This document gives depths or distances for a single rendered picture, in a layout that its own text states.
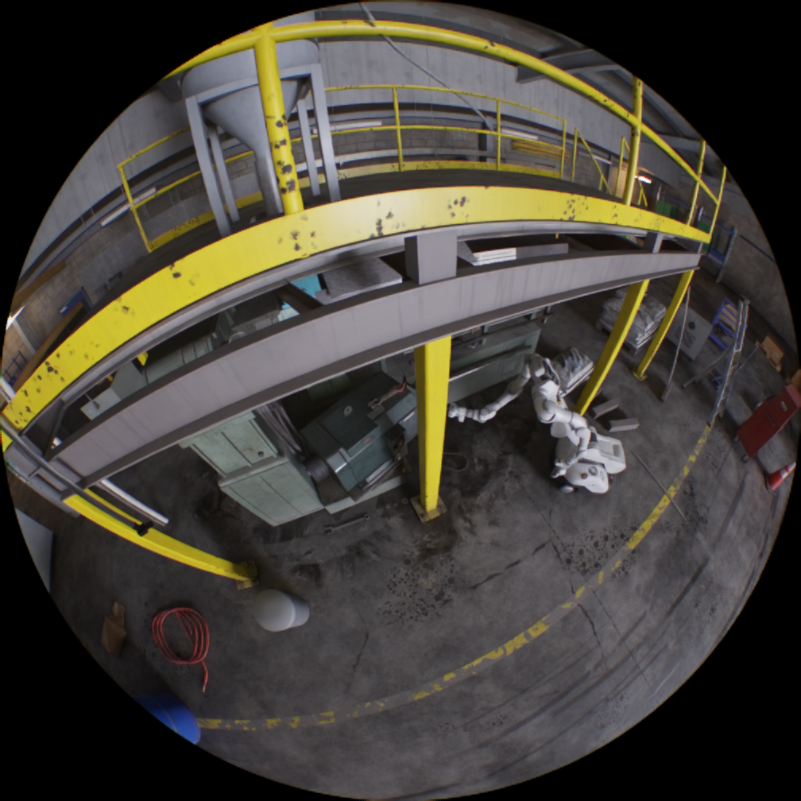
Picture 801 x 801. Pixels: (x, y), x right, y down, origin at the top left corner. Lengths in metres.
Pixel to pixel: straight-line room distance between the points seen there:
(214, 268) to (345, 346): 0.44
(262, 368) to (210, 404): 0.21
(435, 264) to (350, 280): 1.06
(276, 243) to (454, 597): 2.23
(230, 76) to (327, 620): 3.18
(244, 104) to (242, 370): 1.23
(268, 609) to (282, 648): 0.52
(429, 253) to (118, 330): 0.80
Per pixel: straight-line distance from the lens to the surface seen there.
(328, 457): 1.69
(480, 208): 0.81
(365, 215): 0.66
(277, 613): 2.10
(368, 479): 2.04
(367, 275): 1.82
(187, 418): 0.97
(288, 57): 1.56
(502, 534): 2.38
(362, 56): 5.70
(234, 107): 1.59
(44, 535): 6.08
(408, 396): 1.88
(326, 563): 2.38
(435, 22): 5.72
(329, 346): 0.83
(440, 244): 0.78
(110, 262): 4.15
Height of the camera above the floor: 2.24
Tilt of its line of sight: 49 degrees down
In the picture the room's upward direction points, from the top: 7 degrees counter-clockwise
